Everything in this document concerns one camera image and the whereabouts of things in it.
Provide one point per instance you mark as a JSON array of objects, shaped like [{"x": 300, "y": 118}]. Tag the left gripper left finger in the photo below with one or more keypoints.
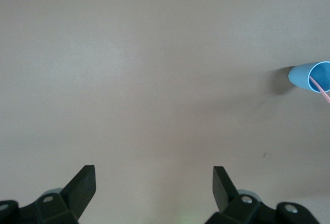
[{"x": 51, "y": 208}]

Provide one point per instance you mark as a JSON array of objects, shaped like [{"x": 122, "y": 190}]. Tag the pink chopstick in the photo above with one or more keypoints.
[{"x": 321, "y": 88}]

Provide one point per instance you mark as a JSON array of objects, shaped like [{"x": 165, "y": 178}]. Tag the blue cup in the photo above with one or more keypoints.
[{"x": 299, "y": 77}]

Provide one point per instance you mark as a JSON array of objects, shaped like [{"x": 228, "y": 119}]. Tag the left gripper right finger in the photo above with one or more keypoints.
[{"x": 245, "y": 211}]

